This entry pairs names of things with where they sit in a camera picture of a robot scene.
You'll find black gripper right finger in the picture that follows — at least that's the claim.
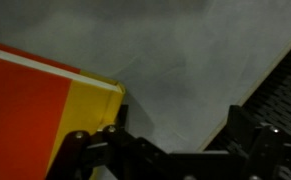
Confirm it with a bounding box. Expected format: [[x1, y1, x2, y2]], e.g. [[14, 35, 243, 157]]
[[228, 104, 291, 180]]

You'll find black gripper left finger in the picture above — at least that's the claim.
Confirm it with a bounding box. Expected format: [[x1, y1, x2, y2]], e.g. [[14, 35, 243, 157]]
[[46, 104, 146, 180]]

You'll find orange and yellow book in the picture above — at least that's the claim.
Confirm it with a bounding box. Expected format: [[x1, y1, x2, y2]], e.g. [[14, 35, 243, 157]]
[[0, 38, 126, 180]]

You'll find dark grey patterned sofa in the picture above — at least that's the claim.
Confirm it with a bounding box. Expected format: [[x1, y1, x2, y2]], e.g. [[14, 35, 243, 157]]
[[204, 33, 291, 154]]

